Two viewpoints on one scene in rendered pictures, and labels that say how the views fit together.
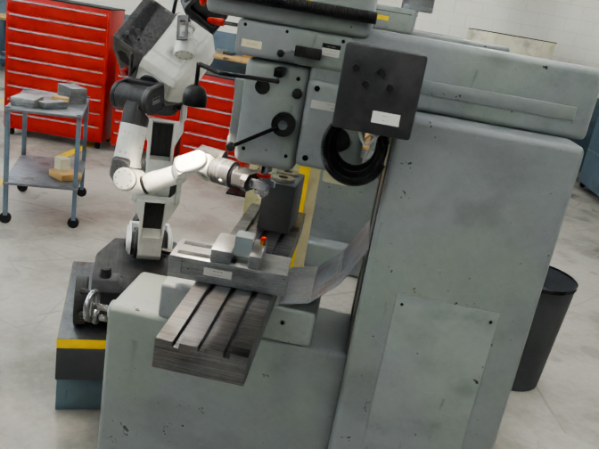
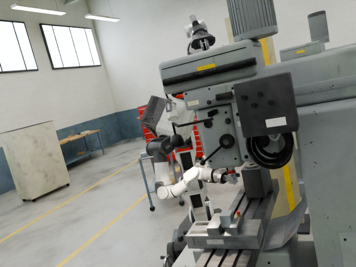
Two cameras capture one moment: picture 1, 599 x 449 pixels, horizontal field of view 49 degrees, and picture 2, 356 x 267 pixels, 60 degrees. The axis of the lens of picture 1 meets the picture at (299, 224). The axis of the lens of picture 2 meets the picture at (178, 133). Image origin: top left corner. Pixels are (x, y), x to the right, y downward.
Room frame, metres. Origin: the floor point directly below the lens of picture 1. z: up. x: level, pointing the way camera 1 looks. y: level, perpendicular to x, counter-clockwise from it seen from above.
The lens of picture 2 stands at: (0.50, -0.27, 1.77)
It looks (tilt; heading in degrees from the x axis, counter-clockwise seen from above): 9 degrees down; 23
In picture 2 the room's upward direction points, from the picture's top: 13 degrees counter-clockwise
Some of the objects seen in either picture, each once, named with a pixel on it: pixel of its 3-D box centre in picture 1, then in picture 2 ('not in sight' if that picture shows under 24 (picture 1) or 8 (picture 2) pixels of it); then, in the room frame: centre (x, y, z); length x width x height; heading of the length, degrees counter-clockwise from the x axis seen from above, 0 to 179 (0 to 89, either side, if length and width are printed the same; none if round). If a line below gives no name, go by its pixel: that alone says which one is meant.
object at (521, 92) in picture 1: (448, 77); (323, 76); (1.99, -0.36, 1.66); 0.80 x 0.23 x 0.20; 86
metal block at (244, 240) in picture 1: (244, 243); (227, 218); (1.83, 0.15, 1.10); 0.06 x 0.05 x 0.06; 179
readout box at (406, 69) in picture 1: (378, 91); (266, 105); (1.67, -0.14, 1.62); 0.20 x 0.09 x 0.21; 86
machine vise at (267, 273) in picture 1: (232, 260); (223, 230); (1.83, 0.18, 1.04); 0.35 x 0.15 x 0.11; 89
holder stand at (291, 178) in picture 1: (282, 199); (256, 176); (2.42, 0.08, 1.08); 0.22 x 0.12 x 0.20; 173
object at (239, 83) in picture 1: (238, 112); (204, 141); (2.03, 0.25, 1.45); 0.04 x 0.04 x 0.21; 86
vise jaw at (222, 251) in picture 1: (225, 248); (216, 223); (1.83, 0.21, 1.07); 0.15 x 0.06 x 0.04; 179
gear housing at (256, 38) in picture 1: (298, 44); (222, 92); (2.02, 0.10, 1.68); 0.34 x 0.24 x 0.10; 86
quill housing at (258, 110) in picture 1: (274, 111); (223, 133); (2.03, 0.13, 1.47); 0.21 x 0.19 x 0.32; 176
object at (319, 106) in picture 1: (335, 122); (260, 128); (2.01, -0.06, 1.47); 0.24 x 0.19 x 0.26; 176
